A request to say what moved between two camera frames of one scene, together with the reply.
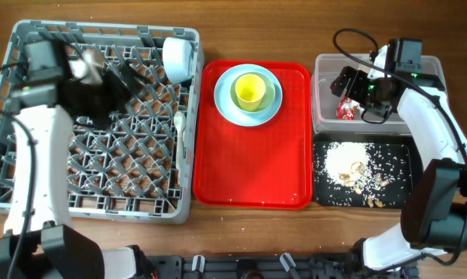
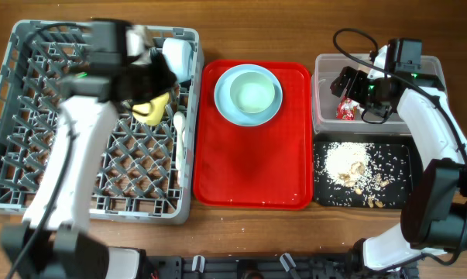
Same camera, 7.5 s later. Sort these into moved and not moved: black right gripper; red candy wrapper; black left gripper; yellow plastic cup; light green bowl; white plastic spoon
Moved: yellow plastic cup; black left gripper
Not moved: white plastic spoon; black right gripper; light green bowl; red candy wrapper
